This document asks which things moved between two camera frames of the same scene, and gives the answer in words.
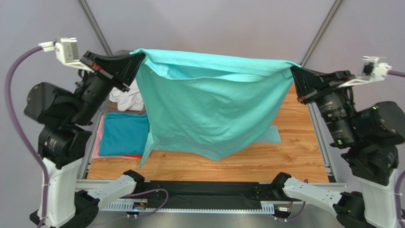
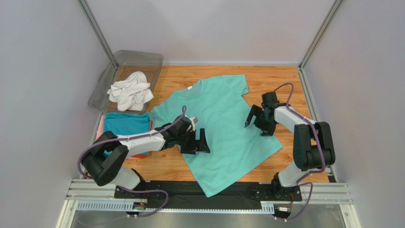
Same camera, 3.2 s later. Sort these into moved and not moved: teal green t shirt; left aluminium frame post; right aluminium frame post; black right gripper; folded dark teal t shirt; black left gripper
Moved: black left gripper; teal green t shirt; black right gripper
Not moved: left aluminium frame post; right aluminium frame post; folded dark teal t shirt
